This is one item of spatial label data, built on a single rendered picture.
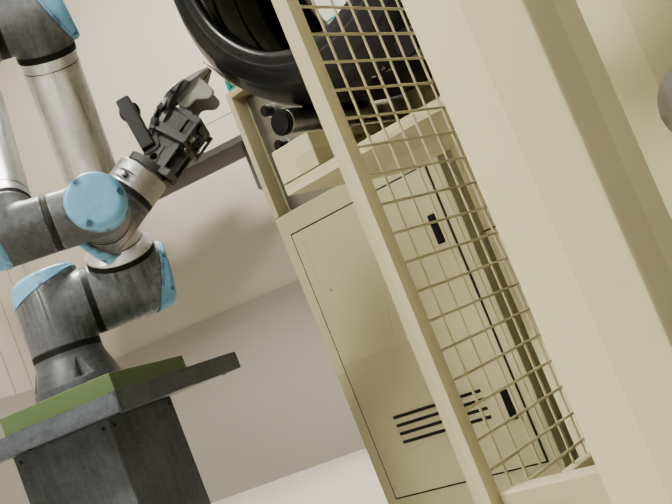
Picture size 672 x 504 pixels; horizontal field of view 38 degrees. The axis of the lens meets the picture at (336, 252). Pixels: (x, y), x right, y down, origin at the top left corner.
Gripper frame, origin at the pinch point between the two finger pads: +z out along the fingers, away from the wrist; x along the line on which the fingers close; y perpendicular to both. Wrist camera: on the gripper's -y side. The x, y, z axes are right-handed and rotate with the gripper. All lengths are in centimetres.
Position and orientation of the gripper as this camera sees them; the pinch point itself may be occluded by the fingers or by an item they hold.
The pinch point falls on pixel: (202, 73)
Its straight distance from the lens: 175.4
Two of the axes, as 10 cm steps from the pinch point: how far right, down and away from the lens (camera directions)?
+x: -1.7, -3.8, -9.1
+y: 8.3, 4.3, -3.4
